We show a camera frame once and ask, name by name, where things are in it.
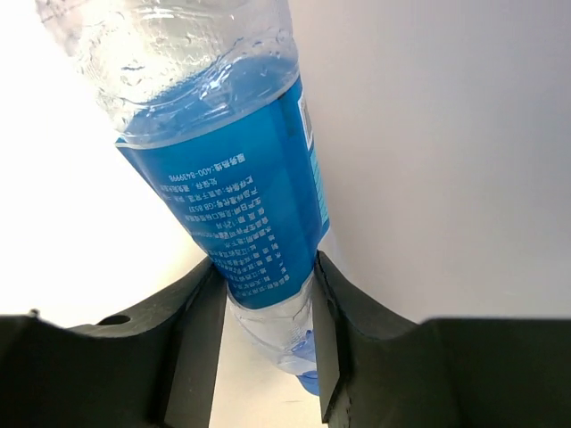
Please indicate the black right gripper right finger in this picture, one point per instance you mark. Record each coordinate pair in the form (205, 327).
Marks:
(378, 369)

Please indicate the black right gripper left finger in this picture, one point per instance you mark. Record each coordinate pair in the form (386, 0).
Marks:
(151, 365)

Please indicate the small bottle blue cap label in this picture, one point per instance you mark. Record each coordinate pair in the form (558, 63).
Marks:
(209, 106)

